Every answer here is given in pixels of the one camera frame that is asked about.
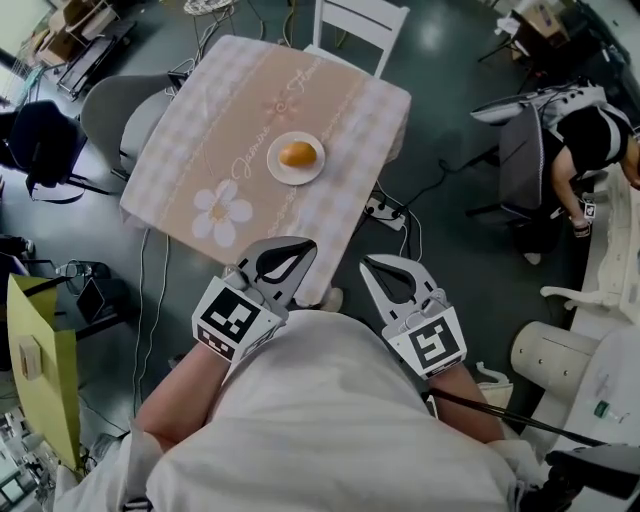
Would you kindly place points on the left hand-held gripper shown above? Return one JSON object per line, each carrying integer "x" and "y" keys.
{"x": 227, "y": 315}

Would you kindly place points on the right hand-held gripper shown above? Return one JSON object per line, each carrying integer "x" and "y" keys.
{"x": 430, "y": 342}

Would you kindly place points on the white round plate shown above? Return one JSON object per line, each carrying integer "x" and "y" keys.
{"x": 280, "y": 172}

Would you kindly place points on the orange bun food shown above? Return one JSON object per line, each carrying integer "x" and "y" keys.
{"x": 297, "y": 154}

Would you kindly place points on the person's right forearm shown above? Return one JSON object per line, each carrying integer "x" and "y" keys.
{"x": 467, "y": 405}

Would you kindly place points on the person's left forearm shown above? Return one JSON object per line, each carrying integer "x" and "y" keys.
{"x": 185, "y": 395}

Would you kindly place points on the person's white shoe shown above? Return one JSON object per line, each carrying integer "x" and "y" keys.
{"x": 333, "y": 299}

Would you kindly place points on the white power strip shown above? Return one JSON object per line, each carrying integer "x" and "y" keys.
{"x": 385, "y": 212}

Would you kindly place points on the beige flowered tablecloth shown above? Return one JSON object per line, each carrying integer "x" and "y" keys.
{"x": 235, "y": 130}

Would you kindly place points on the person's white shirt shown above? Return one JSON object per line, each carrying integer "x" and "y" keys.
{"x": 320, "y": 415}

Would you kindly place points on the white round cabinet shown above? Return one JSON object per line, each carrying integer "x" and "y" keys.
{"x": 550, "y": 357}

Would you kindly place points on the grey padded office chair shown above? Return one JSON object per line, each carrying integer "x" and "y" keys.
{"x": 520, "y": 165}

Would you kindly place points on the dark laptop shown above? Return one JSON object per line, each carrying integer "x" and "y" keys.
{"x": 91, "y": 300}

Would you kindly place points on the white ornate furniture piece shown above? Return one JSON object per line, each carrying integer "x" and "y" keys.
{"x": 612, "y": 260}

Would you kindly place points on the grey shell chair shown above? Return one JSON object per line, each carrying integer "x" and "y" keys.
{"x": 112, "y": 107}

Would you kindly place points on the clear bottle green cap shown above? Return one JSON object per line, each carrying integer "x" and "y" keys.
{"x": 607, "y": 411}

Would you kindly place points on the white wooden chair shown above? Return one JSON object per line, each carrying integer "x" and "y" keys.
{"x": 357, "y": 25}

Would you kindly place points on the wicker basket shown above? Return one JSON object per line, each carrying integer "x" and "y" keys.
{"x": 207, "y": 6}

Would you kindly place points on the black backpack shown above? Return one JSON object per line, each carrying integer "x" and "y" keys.
{"x": 42, "y": 140}

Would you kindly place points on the yellow board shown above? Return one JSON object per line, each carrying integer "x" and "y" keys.
{"x": 52, "y": 400}

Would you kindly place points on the small wooden block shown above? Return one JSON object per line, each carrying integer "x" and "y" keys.
{"x": 30, "y": 357}

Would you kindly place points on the black wheeled cart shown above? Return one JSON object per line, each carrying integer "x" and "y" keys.
{"x": 90, "y": 55}

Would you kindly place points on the cardboard box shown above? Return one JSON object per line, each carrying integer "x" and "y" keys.
{"x": 542, "y": 17}

